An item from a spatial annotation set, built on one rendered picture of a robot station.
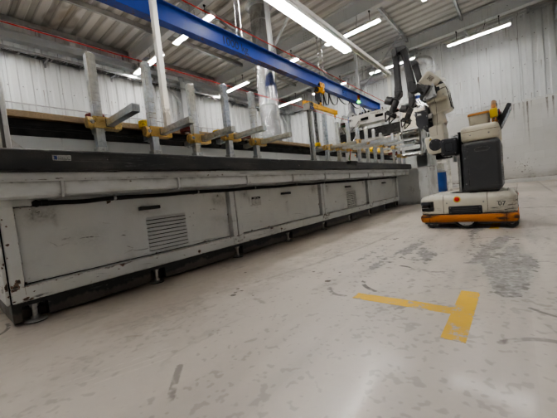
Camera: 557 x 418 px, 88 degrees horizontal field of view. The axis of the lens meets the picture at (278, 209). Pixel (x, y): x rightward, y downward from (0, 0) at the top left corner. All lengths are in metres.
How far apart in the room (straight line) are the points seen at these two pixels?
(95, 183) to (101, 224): 0.30
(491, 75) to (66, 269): 11.79
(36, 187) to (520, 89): 11.68
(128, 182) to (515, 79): 11.43
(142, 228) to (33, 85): 7.72
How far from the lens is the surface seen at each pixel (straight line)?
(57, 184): 1.46
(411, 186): 5.61
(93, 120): 1.51
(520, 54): 12.11
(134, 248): 1.79
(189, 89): 1.82
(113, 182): 1.52
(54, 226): 1.68
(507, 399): 0.80
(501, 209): 2.75
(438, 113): 3.06
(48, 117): 1.68
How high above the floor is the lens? 0.44
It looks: 3 degrees down
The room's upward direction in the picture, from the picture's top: 6 degrees counter-clockwise
